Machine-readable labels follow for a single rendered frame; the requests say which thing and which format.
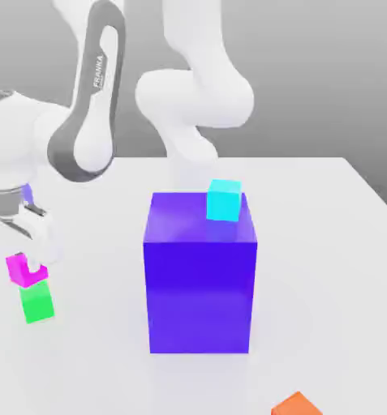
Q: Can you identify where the small orange cube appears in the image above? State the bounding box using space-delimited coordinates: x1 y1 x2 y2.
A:
270 391 324 415

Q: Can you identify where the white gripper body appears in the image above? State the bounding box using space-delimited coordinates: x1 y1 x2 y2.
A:
0 211 64 265

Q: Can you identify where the small green cube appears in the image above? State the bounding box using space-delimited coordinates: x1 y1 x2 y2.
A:
18 280 55 325

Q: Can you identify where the small magenta cube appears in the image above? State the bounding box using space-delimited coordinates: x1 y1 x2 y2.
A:
5 251 49 289

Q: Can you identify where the large blue box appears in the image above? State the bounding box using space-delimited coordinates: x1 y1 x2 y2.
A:
143 191 258 355

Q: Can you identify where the small cyan cube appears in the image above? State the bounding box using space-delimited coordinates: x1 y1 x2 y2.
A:
206 178 243 223

